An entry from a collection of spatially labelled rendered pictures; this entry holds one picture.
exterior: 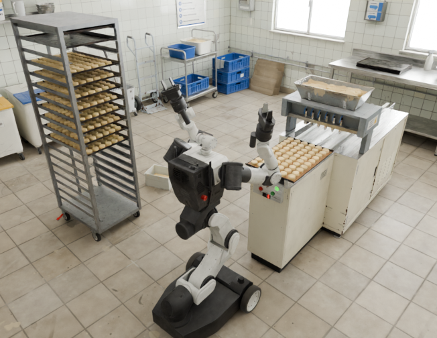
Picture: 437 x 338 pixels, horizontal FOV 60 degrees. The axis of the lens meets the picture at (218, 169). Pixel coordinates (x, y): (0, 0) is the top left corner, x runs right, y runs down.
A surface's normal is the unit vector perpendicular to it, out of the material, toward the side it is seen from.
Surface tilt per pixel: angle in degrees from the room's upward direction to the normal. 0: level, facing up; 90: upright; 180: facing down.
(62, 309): 0
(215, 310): 0
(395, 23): 90
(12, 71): 90
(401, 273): 0
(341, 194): 90
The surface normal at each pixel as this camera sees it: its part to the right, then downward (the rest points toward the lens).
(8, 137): 0.74, 0.37
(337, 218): -0.65, 0.38
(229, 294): 0.00, -0.87
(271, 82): -0.64, -0.01
